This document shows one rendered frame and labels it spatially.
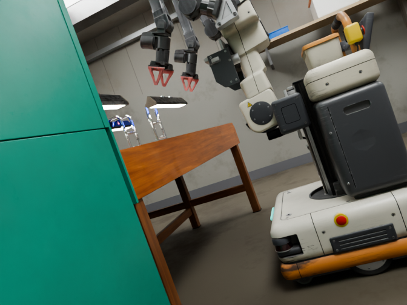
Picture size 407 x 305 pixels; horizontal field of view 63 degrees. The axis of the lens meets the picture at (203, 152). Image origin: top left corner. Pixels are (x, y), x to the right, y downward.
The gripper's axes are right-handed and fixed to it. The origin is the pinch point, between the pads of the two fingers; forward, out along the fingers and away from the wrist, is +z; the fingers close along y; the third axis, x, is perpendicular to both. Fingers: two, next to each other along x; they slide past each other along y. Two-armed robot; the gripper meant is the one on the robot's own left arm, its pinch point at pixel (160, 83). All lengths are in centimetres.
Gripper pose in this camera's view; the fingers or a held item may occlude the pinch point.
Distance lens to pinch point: 150.6
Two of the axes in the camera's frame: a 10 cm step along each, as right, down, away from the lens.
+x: 9.6, 1.4, -2.3
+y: -2.5, 1.2, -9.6
